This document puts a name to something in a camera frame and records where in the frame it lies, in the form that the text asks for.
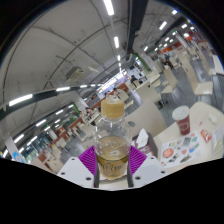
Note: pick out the red paper cup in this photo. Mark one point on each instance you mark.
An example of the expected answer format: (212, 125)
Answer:
(182, 123)

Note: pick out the clear tea bottle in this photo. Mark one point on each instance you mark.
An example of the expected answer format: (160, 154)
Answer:
(111, 140)

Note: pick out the white paper napkin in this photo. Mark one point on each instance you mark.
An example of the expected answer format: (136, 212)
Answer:
(142, 138)

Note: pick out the person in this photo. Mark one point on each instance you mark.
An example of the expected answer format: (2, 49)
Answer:
(168, 60)
(133, 79)
(88, 111)
(115, 92)

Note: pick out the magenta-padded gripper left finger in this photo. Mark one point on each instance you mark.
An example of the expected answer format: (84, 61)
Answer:
(86, 160)

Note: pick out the beige canteen chairs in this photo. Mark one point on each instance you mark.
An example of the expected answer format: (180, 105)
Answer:
(171, 78)

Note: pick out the colourful printed flyer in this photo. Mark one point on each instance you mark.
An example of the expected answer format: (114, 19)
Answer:
(180, 149)

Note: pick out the ceiling lights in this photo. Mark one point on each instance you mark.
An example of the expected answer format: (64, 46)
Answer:
(108, 6)

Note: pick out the small red sauce packet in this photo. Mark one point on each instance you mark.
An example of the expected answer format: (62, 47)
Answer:
(205, 135)

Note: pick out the beige chair with round hole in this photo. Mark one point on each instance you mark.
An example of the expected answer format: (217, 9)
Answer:
(146, 116)

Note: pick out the clear plastic pouch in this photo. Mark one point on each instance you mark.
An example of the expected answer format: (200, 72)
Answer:
(218, 140)

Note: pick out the ceiling air conditioner unit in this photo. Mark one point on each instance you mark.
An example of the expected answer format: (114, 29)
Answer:
(75, 74)

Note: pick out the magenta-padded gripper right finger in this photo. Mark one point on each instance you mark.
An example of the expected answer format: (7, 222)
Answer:
(138, 160)

